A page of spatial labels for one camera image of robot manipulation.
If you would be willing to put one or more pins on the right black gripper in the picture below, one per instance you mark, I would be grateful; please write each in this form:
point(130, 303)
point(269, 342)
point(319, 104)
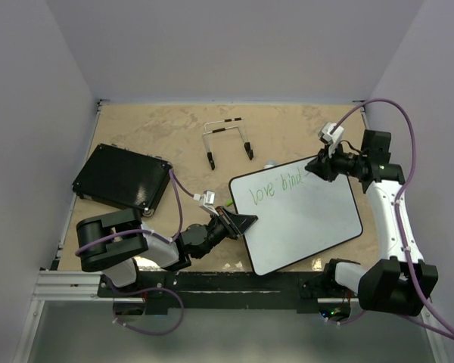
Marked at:
point(323, 166)

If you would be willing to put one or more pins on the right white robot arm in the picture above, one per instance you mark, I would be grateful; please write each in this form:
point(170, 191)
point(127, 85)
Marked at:
point(400, 279)

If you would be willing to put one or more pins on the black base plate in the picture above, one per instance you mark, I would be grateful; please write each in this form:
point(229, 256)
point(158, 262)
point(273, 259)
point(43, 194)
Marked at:
point(155, 292)

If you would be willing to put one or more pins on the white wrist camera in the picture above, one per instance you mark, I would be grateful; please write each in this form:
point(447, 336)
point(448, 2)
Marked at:
point(331, 135)
point(206, 201)

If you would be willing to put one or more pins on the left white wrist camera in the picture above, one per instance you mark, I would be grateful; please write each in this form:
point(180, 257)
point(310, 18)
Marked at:
point(206, 201)

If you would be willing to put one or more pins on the white rectangular whiteboard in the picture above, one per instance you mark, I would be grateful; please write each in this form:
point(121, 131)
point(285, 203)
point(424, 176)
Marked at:
point(299, 214)

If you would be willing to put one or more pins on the aluminium frame rail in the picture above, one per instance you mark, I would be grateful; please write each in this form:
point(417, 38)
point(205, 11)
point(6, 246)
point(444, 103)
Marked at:
point(61, 286)

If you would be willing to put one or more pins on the black wire easel stand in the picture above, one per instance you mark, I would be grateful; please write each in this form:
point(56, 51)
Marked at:
point(230, 132)

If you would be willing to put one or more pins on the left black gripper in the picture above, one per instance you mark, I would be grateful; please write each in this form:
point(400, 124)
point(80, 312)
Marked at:
point(235, 224)

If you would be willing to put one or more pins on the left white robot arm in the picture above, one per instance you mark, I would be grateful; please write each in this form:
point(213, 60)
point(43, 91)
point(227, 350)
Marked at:
point(109, 243)

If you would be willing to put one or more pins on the black flat case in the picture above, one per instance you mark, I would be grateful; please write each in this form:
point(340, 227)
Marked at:
point(123, 179)

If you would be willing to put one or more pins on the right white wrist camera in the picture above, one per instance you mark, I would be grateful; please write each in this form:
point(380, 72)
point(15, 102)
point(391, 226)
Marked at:
point(331, 135)

